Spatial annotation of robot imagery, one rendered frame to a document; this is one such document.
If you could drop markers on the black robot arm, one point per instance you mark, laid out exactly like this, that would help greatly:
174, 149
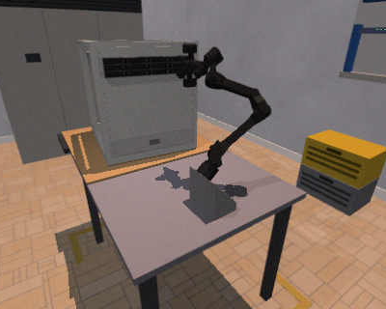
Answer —
216, 80

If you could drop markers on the flat orange board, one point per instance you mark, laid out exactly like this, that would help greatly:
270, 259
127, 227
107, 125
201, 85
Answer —
90, 161

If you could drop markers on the grey open rack frame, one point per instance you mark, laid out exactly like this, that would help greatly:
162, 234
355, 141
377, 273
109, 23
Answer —
141, 116

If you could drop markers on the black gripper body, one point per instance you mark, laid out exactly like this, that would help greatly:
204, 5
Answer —
189, 48

